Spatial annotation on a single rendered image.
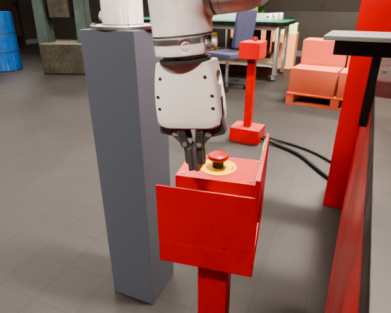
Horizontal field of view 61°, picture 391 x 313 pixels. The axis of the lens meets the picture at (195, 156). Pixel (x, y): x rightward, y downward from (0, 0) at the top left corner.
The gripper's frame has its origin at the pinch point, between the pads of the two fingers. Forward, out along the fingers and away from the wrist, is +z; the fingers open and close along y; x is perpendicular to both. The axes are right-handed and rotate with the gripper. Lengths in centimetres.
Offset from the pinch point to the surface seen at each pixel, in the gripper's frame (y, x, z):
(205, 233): -2.0, 4.8, 11.2
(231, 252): -6.0, 4.6, 14.6
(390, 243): -24.2, 18.9, -0.7
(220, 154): -1.6, -9.4, 3.6
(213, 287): -0.1, -2.2, 29.9
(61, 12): 350, -429, -43
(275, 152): 6, -200, 84
